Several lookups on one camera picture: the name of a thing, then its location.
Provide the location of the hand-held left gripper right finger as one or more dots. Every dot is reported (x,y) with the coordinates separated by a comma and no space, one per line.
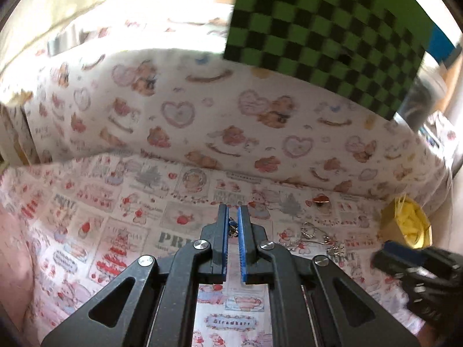
(243,247)

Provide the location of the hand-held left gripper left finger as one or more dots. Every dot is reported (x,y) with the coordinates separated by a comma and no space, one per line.
(224,240)

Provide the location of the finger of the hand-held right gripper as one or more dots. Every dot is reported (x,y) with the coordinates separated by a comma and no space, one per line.
(401,251)

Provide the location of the small metal pendant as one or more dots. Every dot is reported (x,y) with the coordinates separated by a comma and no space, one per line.
(233,226)

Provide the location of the octagonal cardboard jewelry box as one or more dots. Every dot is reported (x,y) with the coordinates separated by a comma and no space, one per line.
(389,228)

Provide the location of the small silver charm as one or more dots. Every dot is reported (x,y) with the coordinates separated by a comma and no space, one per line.
(336,250)

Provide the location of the yellow cloth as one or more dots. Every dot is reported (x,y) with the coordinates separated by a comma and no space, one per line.
(412,224)

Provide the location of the strawberry print cloth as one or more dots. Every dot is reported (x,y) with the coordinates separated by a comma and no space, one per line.
(90,224)

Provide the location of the clear plastic jar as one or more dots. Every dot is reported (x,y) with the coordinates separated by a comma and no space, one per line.
(421,97)

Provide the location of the bear print cloth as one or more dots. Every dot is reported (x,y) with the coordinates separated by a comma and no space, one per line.
(181,90)

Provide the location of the pink cloth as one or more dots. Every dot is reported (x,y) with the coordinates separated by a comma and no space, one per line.
(14,260)

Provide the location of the green checkered tissue box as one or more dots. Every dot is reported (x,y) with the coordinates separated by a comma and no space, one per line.
(325,36)

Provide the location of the grey metal object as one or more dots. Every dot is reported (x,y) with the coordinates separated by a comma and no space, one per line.
(59,45)

